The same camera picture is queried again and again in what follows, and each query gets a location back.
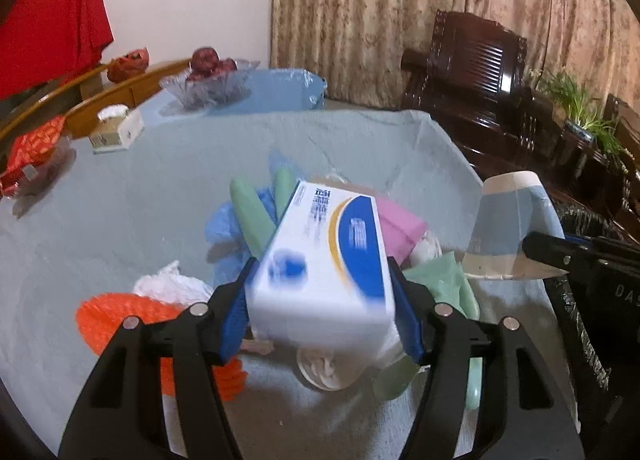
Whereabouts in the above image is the red cloth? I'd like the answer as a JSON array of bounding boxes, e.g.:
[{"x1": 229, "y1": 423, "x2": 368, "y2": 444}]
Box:
[{"x1": 0, "y1": 0, "x2": 115, "y2": 101}]

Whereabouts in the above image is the white crumpled wrapper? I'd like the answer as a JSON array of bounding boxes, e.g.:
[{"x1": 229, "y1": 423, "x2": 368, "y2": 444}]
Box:
[{"x1": 409, "y1": 234, "x2": 444, "y2": 267}]

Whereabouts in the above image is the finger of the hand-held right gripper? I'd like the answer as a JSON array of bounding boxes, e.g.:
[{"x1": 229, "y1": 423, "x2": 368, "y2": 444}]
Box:
[
  {"x1": 522, "y1": 231, "x2": 575, "y2": 275},
  {"x1": 565, "y1": 234, "x2": 640, "y2": 262}
]

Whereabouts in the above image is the small light green packet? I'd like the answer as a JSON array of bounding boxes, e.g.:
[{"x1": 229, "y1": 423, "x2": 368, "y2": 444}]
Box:
[{"x1": 372, "y1": 355, "x2": 422, "y2": 402}]

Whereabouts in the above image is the white and blue cardboard box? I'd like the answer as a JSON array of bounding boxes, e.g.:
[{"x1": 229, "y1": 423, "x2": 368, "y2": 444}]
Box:
[{"x1": 245, "y1": 180, "x2": 398, "y2": 358}]

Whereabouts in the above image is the dark wooden armchair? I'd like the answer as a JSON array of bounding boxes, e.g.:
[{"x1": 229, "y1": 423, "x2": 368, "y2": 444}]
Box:
[{"x1": 400, "y1": 9, "x2": 566, "y2": 176}]

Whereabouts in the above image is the dark wooden side furniture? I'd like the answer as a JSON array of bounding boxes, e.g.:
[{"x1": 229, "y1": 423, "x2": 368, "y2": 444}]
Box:
[{"x1": 550, "y1": 95, "x2": 640, "y2": 246}]

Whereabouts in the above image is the white tissue box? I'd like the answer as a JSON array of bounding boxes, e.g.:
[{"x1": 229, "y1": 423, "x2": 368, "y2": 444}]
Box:
[{"x1": 89, "y1": 104, "x2": 146, "y2": 155}]

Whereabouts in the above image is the beige patterned curtain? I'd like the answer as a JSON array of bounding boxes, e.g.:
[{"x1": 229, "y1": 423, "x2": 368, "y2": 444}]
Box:
[{"x1": 270, "y1": 0, "x2": 640, "y2": 141}]

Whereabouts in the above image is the bin with black bag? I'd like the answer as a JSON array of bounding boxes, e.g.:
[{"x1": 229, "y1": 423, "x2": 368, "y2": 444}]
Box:
[{"x1": 545, "y1": 200, "x2": 640, "y2": 460}]

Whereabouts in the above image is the blue plastic bag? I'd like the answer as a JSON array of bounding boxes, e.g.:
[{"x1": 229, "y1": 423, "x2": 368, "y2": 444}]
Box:
[{"x1": 205, "y1": 150, "x2": 282, "y2": 287}]

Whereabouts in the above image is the curved wooden bench frame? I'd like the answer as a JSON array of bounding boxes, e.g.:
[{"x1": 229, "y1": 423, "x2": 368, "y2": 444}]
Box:
[{"x1": 0, "y1": 57, "x2": 196, "y2": 151}]

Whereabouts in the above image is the pink packet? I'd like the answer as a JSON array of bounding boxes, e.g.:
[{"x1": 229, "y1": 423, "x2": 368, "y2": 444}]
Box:
[{"x1": 375, "y1": 196, "x2": 430, "y2": 266}]

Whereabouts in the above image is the large blue plastic sheet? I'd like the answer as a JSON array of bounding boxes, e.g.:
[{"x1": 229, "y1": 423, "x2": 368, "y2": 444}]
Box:
[{"x1": 207, "y1": 67, "x2": 328, "y2": 116}]

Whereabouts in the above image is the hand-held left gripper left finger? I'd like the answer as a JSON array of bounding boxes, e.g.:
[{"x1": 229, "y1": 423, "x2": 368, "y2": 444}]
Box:
[{"x1": 59, "y1": 256, "x2": 260, "y2": 460}]

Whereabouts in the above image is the white and blue paper cup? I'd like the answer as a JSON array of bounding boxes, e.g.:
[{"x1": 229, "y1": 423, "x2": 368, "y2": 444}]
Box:
[{"x1": 462, "y1": 171, "x2": 568, "y2": 282}]

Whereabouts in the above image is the red patterned packet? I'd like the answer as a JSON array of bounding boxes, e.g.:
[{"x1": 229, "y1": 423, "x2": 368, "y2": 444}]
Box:
[{"x1": 0, "y1": 115, "x2": 68, "y2": 198}]

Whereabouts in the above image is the flat light green packet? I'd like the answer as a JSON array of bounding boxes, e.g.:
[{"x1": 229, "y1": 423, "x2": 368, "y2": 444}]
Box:
[{"x1": 400, "y1": 250, "x2": 482, "y2": 322}]

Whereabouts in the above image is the orange mesh net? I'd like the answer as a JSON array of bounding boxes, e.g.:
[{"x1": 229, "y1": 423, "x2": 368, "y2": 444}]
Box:
[{"x1": 75, "y1": 292, "x2": 249, "y2": 402}]

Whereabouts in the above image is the green potted plant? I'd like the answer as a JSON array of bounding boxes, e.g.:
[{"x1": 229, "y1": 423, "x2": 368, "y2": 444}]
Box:
[{"x1": 535, "y1": 67, "x2": 626, "y2": 156}]

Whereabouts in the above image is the small white round cup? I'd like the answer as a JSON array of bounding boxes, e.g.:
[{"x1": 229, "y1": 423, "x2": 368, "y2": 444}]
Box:
[{"x1": 295, "y1": 344, "x2": 372, "y2": 394}]

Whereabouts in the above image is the crumpled white tissue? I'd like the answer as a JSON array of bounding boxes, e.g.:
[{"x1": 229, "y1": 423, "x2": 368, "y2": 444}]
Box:
[{"x1": 132, "y1": 260, "x2": 216, "y2": 308}]

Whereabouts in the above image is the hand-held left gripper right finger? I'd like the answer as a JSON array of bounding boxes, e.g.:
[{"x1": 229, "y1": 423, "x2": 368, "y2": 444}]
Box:
[{"x1": 386, "y1": 256, "x2": 586, "y2": 460}]

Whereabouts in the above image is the clear glass fruit bowl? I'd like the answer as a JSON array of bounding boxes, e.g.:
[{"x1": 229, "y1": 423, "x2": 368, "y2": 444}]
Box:
[{"x1": 159, "y1": 59, "x2": 261, "y2": 111}]

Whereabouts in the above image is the long light green packet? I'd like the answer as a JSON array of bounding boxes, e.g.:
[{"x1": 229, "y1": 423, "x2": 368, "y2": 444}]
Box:
[
  {"x1": 272, "y1": 166, "x2": 302, "y2": 221},
  {"x1": 229, "y1": 177, "x2": 279, "y2": 261}
]

